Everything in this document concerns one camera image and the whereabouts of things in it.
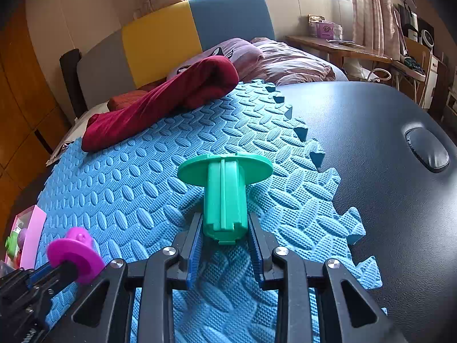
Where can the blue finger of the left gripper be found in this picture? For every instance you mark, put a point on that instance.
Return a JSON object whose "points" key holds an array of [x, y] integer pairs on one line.
{"points": [[36, 275]]}

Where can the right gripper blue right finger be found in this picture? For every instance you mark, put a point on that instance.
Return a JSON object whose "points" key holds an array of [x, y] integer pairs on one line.
{"points": [[260, 244]]}

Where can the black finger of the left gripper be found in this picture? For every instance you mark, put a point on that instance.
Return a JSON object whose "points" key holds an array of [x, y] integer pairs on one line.
{"points": [[55, 279]]}

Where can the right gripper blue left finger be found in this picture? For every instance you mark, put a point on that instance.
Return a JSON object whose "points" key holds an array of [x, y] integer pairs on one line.
{"points": [[191, 252]]}

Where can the magenta plastic spool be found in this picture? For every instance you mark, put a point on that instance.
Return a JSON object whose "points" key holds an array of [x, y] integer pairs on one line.
{"points": [[76, 247]]}

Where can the green and white toy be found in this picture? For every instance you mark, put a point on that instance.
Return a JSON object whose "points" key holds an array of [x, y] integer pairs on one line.
{"points": [[11, 245]]}

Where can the green flanged plastic spool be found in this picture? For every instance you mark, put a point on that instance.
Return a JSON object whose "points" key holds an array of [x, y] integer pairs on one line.
{"points": [[225, 178]]}

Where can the pink rimmed white tray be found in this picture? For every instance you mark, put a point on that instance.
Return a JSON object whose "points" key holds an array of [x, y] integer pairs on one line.
{"points": [[33, 219]]}

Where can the blue foam puzzle mat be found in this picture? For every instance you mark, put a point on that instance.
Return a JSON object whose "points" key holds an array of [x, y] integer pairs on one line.
{"points": [[132, 203]]}

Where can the dark red folded cloth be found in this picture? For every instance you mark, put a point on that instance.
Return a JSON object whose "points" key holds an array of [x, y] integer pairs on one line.
{"points": [[206, 80]]}

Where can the pink bedding pillow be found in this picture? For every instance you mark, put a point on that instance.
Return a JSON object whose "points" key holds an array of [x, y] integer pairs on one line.
{"points": [[267, 60]]}

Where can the grey yellow blue headboard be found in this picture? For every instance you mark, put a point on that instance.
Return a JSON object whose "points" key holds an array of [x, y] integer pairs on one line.
{"points": [[147, 49]]}

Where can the pink storage box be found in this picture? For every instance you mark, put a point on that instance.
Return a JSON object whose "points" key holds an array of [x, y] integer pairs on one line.
{"points": [[325, 30]]}

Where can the wooden side desk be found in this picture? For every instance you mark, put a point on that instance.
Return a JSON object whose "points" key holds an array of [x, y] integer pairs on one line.
{"points": [[339, 54]]}

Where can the pink window curtain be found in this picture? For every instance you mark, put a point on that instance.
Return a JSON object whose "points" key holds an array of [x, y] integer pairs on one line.
{"points": [[374, 27]]}

